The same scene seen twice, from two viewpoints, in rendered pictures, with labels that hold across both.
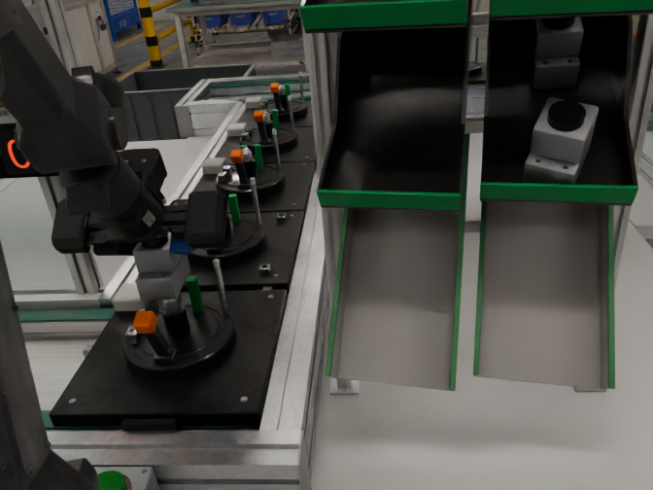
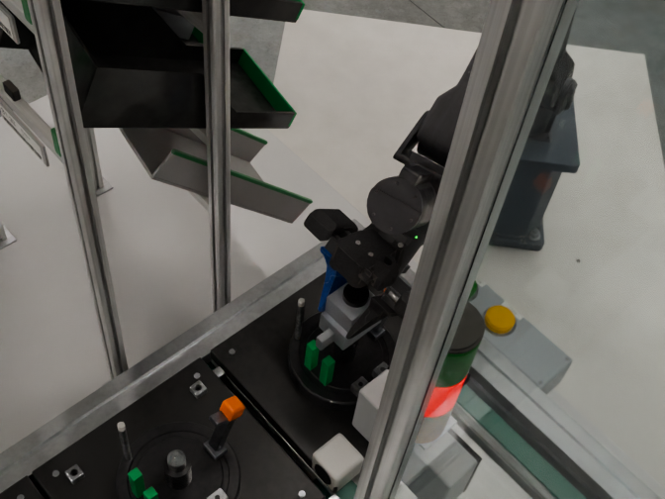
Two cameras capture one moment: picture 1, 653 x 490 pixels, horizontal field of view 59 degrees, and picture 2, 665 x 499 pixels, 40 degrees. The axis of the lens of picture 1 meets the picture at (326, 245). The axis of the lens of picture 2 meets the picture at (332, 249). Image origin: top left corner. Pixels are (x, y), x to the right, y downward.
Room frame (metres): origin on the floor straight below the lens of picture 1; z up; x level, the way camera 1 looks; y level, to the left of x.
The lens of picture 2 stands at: (1.10, 0.51, 1.97)
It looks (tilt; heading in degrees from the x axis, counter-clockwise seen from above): 53 degrees down; 215
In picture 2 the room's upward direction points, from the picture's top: 8 degrees clockwise
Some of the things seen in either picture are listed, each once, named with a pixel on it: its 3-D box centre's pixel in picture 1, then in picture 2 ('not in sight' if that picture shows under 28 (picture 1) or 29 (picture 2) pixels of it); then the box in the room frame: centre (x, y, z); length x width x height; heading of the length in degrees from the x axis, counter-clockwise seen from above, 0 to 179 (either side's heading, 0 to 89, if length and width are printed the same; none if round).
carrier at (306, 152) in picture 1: (267, 126); not in sight; (1.34, 0.11, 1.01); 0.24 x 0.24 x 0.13; 84
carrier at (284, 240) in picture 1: (221, 222); (177, 469); (0.85, 0.17, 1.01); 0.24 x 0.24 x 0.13; 84
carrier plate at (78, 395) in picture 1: (183, 349); (341, 365); (0.59, 0.19, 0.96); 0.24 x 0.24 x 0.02; 84
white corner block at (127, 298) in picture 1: (135, 301); (336, 462); (0.70, 0.28, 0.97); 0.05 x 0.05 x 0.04; 84
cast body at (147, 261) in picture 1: (162, 256); (346, 313); (0.60, 0.19, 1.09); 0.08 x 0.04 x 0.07; 174
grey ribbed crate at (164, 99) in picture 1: (186, 103); not in sight; (2.70, 0.59, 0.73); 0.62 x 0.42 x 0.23; 84
